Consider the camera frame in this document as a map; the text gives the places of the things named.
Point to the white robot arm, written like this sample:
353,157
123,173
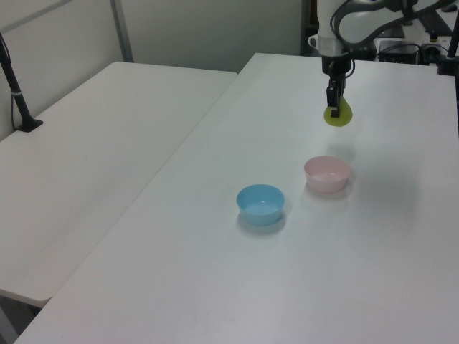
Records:
362,21

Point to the pink plastic bowl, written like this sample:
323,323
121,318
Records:
324,184

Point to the black clamped pole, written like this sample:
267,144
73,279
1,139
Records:
450,53

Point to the black keyboard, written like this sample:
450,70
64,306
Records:
439,23

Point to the green pear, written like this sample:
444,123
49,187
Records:
342,118

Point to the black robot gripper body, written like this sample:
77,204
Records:
335,64

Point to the blue plastic bowl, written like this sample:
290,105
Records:
260,213

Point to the grey device with red button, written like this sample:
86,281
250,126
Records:
430,50

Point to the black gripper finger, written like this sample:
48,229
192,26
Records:
333,102
342,86

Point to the black electronics box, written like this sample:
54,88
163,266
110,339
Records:
396,52

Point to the black camera pole with base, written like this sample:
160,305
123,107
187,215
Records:
18,100

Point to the black computer mouse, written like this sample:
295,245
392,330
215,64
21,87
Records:
448,8

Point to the grey metal partition post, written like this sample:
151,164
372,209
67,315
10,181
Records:
123,32

